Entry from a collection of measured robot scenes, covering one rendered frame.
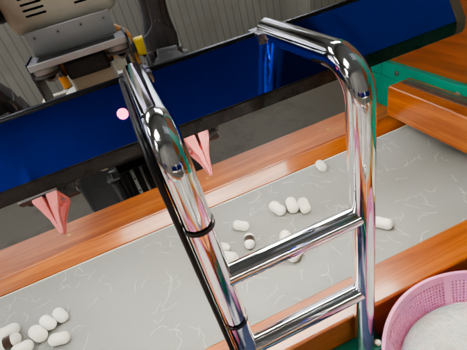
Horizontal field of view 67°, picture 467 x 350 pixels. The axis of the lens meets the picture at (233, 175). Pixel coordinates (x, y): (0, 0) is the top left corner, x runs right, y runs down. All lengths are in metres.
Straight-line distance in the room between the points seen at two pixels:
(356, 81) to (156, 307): 0.48
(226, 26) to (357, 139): 3.43
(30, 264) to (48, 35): 0.59
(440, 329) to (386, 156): 0.38
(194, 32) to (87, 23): 2.58
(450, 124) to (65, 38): 0.92
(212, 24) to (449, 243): 3.26
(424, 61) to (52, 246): 0.85
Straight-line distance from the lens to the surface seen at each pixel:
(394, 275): 0.57
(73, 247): 0.79
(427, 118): 0.78
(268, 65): 0.40
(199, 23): 3.61
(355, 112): 0.29
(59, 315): 0.69
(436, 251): 0.60
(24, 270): 0.82
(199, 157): 0.64
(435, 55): 0.84
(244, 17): 3.75
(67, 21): 1.09
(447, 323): 0.57
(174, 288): 0.64
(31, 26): 1.12
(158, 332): 0.60
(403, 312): 0.55
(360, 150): 0.31
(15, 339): 0.72
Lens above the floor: 1.21
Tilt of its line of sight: 35 degrees down
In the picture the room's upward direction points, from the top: 16 degrees counter-clockwise
